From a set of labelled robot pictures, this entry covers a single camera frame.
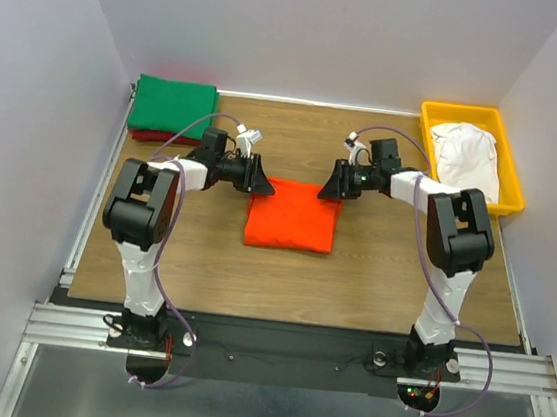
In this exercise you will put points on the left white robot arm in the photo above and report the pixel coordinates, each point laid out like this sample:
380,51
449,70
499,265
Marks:
141,210

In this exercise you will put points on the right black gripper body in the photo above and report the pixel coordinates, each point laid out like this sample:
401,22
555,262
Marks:
354,179

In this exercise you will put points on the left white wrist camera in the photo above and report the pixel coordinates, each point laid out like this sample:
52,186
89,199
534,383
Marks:
246,139

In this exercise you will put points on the folded dark red t shirt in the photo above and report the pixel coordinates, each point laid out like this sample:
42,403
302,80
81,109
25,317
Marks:
161,137

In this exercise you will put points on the white t shirt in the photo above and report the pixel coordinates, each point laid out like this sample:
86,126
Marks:
466,157

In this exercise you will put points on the folded green t shirt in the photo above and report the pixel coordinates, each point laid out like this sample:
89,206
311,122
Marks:
170,106

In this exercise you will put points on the orange t shirt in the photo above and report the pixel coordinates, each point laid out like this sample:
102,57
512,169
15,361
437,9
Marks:
294,218

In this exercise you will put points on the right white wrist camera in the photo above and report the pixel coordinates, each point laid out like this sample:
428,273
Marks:
354,147

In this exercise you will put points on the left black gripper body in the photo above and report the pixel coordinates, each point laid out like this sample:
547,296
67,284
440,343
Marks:
235,170

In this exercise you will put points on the aluminium rail frame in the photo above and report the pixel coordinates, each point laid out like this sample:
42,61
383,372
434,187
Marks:
83,328

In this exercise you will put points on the yellow plastic bin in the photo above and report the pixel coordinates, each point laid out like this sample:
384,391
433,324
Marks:
488,118

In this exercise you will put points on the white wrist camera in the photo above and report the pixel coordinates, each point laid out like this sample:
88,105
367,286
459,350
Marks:
354,147
246,139

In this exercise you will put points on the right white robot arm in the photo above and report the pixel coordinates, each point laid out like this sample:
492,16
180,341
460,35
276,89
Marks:
454,239

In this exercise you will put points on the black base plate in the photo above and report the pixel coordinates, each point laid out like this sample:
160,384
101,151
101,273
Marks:
273,353

